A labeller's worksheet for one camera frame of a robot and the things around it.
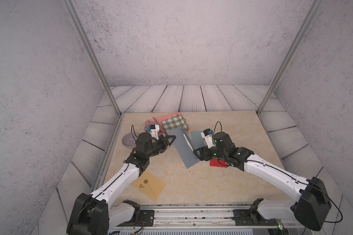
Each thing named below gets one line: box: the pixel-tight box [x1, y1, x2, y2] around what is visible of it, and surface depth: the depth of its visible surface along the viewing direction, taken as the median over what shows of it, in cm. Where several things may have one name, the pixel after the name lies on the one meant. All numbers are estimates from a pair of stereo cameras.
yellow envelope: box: [131, 170, 167, 202], surface depth 86 cm
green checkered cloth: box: [161, 114, 189, 132], surface depth 114 cm
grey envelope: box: [166, 127, 201, 169], surface depth 79 cm
